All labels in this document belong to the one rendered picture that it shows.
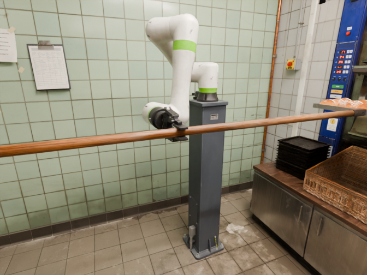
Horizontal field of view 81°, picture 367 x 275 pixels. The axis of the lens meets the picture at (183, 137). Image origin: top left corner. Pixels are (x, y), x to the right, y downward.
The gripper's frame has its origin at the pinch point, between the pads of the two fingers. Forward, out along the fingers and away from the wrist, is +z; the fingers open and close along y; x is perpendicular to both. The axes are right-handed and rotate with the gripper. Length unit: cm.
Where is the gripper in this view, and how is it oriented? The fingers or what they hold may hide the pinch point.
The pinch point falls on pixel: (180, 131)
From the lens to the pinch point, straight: 73.1
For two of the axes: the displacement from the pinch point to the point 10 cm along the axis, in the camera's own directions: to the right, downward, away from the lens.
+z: 3.8, 2.8, -8.8
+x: -9.2, 1.1, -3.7
